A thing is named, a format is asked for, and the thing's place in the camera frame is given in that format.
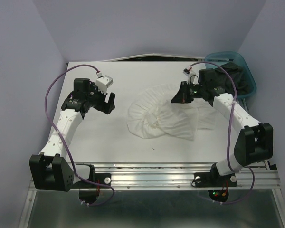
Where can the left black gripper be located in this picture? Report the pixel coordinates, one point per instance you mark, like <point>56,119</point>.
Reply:
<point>108,107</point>

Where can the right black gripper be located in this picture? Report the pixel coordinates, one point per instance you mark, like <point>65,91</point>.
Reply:
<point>182,96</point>

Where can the white pleated skirt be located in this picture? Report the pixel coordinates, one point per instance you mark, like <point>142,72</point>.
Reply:
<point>152,115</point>

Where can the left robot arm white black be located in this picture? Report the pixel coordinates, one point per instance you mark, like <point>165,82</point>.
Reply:
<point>49,169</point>

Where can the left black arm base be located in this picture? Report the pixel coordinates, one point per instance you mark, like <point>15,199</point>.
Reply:
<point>90,188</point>

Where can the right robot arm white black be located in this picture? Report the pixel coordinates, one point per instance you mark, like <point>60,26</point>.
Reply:
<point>255,139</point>

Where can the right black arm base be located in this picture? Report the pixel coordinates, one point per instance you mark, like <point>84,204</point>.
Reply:
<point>219,184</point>

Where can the teal plastic basket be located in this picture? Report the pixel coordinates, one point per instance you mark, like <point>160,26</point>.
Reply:
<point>221,58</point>

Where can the black folded skirt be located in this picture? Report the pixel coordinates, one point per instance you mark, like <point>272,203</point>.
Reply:
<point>237,74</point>

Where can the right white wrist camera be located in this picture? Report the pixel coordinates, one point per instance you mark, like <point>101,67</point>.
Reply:
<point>192,77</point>

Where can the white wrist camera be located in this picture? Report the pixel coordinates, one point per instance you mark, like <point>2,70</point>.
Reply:
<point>192,77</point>
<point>103,83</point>

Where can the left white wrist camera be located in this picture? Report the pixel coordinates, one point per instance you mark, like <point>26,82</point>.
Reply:
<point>103,83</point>

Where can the aluminium rail frame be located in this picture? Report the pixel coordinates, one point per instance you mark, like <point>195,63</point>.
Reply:
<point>151,179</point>

